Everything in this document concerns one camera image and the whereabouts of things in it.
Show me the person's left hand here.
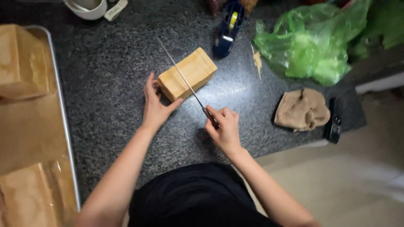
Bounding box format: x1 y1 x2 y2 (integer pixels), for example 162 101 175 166
141 72 184 129

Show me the black remote control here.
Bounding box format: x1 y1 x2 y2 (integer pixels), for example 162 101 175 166
324 97 343 145

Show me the long thin knife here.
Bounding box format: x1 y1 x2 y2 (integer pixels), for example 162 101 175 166
156 36 220 130

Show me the white bowl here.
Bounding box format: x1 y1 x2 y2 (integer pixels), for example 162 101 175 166
63 0 108 21

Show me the blue tape dispenser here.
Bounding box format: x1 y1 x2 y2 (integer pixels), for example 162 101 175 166
212 0 246 59

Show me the white tape roll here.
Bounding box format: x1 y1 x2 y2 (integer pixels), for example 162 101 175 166
104 0 129 22

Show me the beige folded cloth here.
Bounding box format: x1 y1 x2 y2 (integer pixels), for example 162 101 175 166
273 88 331 132

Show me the green plastic bag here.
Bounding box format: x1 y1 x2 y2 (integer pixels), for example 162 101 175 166
253 0 404 87

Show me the person's black clothing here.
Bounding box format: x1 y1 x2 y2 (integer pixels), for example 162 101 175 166
128 162 281 227

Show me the cake crumb smear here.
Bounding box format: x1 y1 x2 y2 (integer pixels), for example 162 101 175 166
251 44 263 81

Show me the wrapped brown cake loaf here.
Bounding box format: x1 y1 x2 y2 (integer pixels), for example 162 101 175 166
0 158 79 227

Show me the yellow cake loaf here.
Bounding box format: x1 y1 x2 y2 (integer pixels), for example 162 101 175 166
156 47 218 103

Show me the person's right hand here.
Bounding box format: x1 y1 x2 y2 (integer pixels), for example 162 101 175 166
204 105 242 154

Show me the large brown cake loaf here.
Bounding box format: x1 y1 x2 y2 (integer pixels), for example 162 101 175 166
0 24 50 101

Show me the metal baking tray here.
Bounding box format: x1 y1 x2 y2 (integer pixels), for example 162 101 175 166
22 25 81 212

